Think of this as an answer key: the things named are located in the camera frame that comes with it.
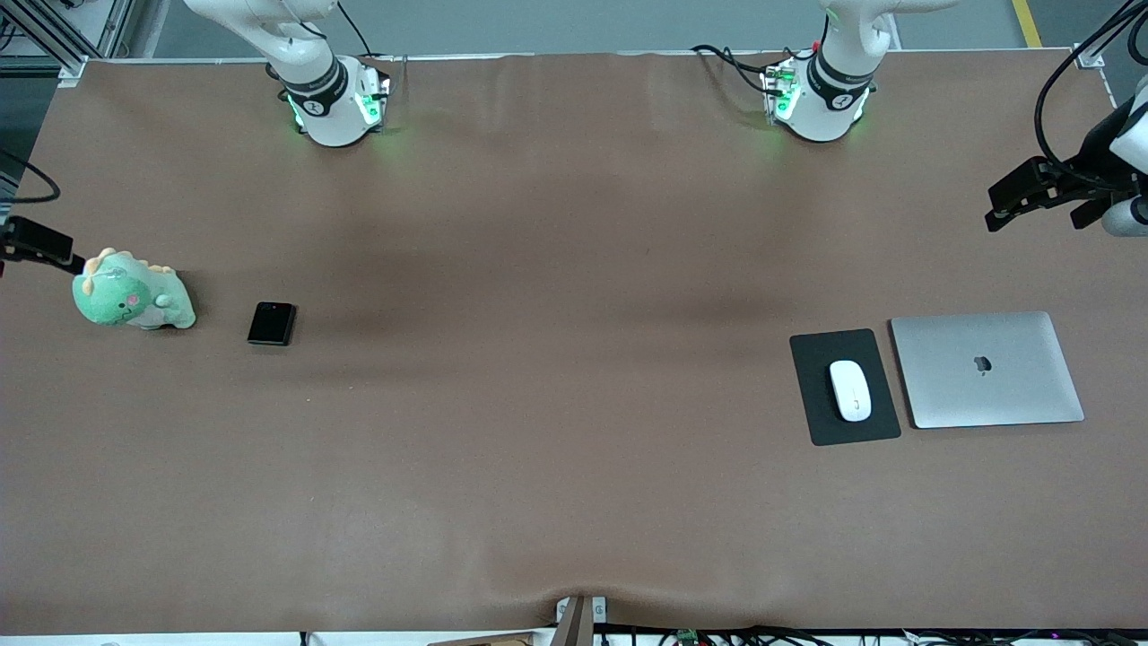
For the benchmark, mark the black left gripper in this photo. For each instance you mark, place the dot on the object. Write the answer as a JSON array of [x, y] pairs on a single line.
[[1088, 156]]

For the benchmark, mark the black phone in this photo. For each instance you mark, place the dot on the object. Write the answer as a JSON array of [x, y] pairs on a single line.
[[272, 324]]

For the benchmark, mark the white computer mouse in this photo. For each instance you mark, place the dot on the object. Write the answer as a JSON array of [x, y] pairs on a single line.
[[850, 390]]

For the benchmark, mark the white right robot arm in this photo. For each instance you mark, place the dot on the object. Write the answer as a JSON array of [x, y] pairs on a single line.
[[332, 121]]

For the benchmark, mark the black mouse pad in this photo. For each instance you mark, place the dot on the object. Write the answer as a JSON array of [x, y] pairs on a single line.
[[807, 404]]

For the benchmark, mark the green plush dinosaur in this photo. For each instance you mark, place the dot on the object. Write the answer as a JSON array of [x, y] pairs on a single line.
[[117, 296]]

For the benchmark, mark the silver closed laptop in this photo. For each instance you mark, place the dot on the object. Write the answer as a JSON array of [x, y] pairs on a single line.
[[1013, 395]]

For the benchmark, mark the brown table cover cloth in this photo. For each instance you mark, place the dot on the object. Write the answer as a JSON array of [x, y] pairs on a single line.
[[574, 502]]

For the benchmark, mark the aluminium frame profile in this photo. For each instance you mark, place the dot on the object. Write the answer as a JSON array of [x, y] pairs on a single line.
[[70, 67], [1090, 56]]

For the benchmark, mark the brown post with grey brackets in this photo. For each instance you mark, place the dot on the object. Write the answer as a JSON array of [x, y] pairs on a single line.
[[578, 624]]

